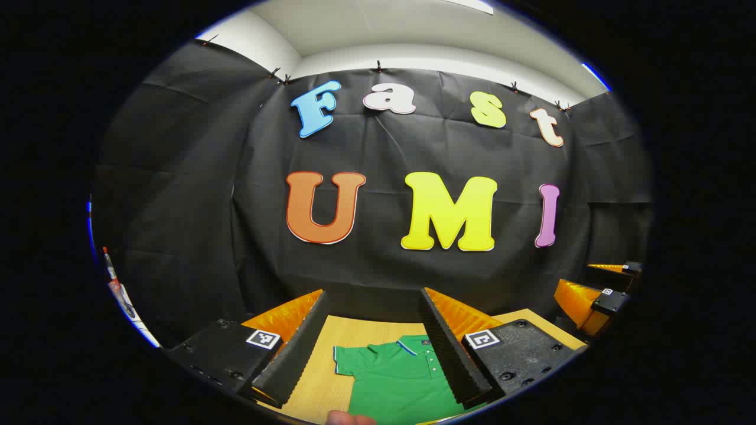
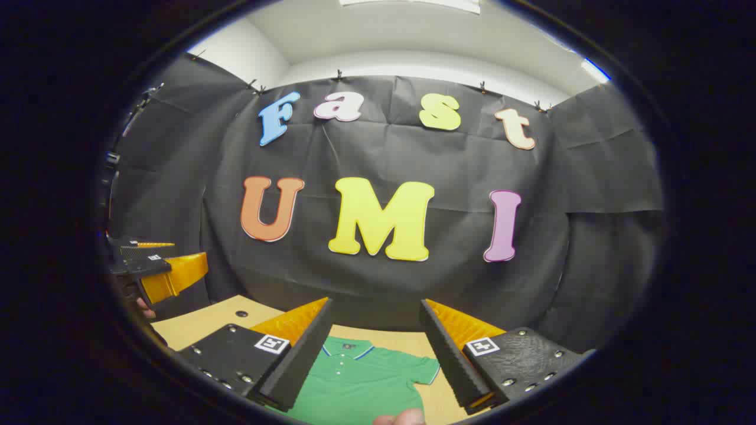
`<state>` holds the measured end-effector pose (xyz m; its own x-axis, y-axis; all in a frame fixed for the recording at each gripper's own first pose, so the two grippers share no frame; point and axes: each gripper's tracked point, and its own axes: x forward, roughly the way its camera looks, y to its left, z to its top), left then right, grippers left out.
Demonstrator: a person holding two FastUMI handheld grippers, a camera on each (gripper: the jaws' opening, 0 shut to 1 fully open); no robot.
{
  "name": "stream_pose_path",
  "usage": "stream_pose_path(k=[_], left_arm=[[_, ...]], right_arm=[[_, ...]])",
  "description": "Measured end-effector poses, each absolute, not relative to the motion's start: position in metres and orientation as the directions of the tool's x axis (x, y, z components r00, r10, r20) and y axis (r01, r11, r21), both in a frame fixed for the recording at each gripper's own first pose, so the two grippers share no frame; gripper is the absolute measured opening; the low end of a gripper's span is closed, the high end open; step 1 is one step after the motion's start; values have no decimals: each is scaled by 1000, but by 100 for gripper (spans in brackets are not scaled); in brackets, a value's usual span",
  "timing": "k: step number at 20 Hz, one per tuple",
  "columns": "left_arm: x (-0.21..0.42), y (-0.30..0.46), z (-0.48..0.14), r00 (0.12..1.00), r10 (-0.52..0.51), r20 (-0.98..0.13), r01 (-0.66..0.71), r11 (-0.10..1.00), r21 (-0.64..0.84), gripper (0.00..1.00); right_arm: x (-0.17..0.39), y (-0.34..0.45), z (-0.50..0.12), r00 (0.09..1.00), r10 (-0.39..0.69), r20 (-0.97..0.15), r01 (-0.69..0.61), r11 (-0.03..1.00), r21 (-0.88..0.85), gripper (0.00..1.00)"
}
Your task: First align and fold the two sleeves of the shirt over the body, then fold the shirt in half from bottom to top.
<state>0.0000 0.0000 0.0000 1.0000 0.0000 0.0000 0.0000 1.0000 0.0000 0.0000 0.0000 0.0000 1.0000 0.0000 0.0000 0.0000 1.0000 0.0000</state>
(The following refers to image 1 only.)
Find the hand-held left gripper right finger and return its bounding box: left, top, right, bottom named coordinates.
left=419, top=287, right=588, bottom=409

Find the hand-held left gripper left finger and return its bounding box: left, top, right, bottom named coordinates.
left=162, top=289, right=330, bottom=409

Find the green T-shirt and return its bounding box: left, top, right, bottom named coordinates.
left=333, top=335, right=473, bottom=425

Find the white and red device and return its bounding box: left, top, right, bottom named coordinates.
left=102, top=247, right=161, bottom=349

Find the black backdrop cloth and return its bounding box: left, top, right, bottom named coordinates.
left=92, top=40, right=653, bottom=349

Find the ceiling light panel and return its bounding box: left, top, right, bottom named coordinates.
left=443, top=0, right=494, bottom=15

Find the row of black backdrop clips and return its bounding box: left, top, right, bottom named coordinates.
left=201, top=34, right=572, bottom=113

